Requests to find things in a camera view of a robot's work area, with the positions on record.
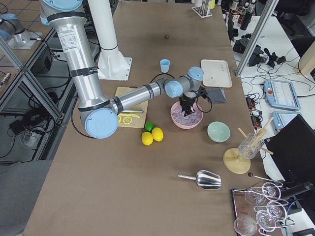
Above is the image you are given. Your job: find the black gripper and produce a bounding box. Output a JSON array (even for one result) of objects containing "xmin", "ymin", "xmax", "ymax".
[{"xmin": 179, "ymin": 91, "xmax": 197, "ymax": 117}]

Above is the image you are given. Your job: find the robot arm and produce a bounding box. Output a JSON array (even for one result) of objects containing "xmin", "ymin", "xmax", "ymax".
[
  {"xmin": 0, "ymin": 13, "xmax": 35, "ymax": 50},
  {"xmin": 40, "ymin": 0, "xmax": 204, "ymax": 139}
]

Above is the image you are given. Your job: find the pile of clear ice cubes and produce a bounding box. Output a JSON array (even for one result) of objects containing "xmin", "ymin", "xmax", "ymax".
[{"xmin": 172, "ymin": 107, "xmax": 202, "ymax": 126}]

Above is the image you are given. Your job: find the light blue cup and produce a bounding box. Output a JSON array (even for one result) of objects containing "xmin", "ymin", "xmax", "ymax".
[{"xmin": 160, "ymin": 59, "xmax": 170, "ymax": 73}]

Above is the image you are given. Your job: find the steel ice scoop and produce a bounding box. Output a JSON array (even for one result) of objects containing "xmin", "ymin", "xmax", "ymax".
[{"xmin": 177, "ymin": 170, "xmax": 221, "ymax": 190}]

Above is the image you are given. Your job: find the pink bowl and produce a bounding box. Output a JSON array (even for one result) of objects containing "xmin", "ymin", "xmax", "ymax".
[{"xmin": 170, "ymin": 101, "xmax": 203, "ymax": 129}]

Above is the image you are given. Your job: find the dark grey cloth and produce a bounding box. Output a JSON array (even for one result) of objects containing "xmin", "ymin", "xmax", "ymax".
[{"xmin": 206, "ymin": 88, "xmax": 226, "ymax": 103}]

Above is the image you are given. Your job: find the mint green bowl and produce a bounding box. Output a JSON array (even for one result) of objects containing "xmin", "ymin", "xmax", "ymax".
[{"xmin": 207, "ymin": 121, "xmax": 230, "ymax": 143}]

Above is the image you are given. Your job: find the yellow lemon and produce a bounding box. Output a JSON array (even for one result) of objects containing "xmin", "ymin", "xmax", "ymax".
[
  {"xmin": 141, "ymin": 131, "xmax": 153, "ymax": 146},
  {"xmin": 151, "ymin": 127, "xmax": 164, "ymax": 142}
]

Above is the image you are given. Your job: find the green lime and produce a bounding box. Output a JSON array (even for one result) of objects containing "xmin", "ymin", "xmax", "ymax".
[{"xmin": 144, "ymin": 121, "xmax": 155, "ymax": 132}]

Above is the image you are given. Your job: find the cream rabbit tray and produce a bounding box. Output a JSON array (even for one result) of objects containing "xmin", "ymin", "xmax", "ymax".
[{"xmin": 201, "ymin": 59, "xmax": 232, "ymax": 88}]

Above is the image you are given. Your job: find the wooden cutting board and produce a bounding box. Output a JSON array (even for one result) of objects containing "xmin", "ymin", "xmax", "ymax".
[{"xmin": 118, "ymin": 101, "xmax": 148, "ymax": 128}]

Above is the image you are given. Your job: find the clear glass mug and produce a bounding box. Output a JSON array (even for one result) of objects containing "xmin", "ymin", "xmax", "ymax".
[{"xmin": 238, "ymin": 133, "xmax": 264, "ymax": 159}]

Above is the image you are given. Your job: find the black plastic gripper part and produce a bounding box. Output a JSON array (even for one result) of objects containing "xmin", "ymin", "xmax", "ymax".
[{"xmin": 233, "ymin": 34, "xmax": 265, "ymax": 67}]

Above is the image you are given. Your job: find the blue teach pendant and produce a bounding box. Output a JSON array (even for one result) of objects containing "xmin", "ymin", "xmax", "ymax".
[
  {"xmin": 264, "ymin": 79, "xmax": 301, "ymax": 111},
  {"xmin": 271, "ymin": 111, "xmax": 303, "ymax": 133}
]

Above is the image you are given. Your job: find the wine glass rack tray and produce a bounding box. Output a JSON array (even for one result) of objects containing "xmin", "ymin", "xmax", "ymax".
[{"xmin": 231, "ymin": 182, "xmax": 295, "ymax": 236}]

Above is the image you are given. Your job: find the black camera mount wrist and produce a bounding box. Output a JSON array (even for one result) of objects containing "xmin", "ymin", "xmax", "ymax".
[{"xmin": 196, "ymin": 86, "xmax": 213, "ymax": 114}]

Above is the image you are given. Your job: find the steel handled knife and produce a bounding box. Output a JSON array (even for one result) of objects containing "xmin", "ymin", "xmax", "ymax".
[{"xmin": 121, "ymin": 110, "xmax": 144, "ymax": 115}]

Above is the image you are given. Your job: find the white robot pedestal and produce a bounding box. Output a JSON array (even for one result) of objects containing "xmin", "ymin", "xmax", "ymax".
[{"xmin": 87, "ymin": 0, "xmax": 132, "ymax": 81}]

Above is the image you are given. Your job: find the white wire cup rack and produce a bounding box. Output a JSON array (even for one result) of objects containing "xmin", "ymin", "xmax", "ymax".
[{"xmin": 191, "ymin": 0, "xmax": 212, "ymax": 18}]

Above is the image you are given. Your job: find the aluminium frame post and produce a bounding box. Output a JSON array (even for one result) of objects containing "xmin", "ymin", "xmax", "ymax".
[{"xmin": 235, "ymin": 0, "xmax": 279, "ymax": 78}]

